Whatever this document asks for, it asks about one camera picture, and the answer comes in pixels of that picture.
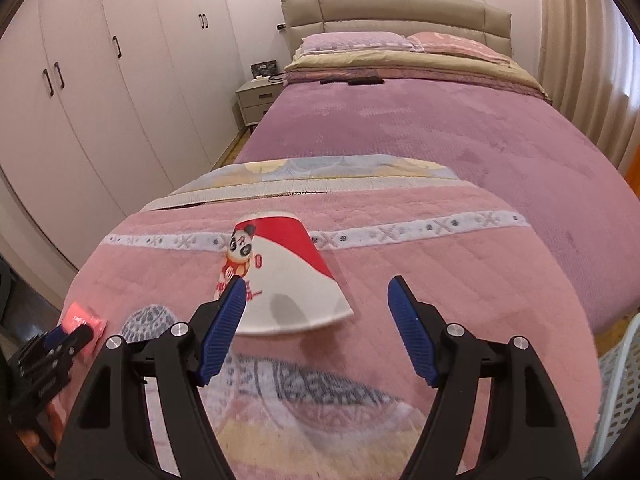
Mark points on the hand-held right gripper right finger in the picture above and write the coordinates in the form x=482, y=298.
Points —
x=410, y=332

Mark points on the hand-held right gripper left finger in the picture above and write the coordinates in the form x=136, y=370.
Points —
x=222, y=332

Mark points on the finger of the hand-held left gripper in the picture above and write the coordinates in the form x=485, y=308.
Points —
x=56, y=336
x=81, y=342

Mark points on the pink small packet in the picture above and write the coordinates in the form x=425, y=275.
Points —
x=82, y=314

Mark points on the red white paper cup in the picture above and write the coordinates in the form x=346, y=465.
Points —
x=295, y=280

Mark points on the light blue plastic basket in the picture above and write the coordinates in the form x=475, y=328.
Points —
x=620, y=400

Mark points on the pink printed blanket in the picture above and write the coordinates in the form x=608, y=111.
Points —
x=450, y=280

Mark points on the pastel patterned sheet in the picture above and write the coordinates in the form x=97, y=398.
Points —
x=320, y=170

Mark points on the purple bedspread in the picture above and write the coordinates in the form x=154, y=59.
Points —
x=450, y=140

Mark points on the beige nightstand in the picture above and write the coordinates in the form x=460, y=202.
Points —
x=257, y=102

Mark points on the white wardrobe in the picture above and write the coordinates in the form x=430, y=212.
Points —
x=110, y=85

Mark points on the dark box on nightstand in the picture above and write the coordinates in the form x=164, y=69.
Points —
x=263, y=69

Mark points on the beige folded quilt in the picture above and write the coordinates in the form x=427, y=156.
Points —
x=440, y=67

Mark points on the orange curtain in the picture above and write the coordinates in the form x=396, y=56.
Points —
x=633, y=176

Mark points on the pink pillow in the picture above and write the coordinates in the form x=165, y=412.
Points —
x=465, y=46

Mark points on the purple pillow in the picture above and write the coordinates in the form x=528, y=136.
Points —
x=355, y=41

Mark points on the beige padded headboard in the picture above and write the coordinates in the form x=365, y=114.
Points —
x=400, y=15

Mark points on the beige curtain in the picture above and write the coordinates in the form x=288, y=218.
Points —
x=585, y=50

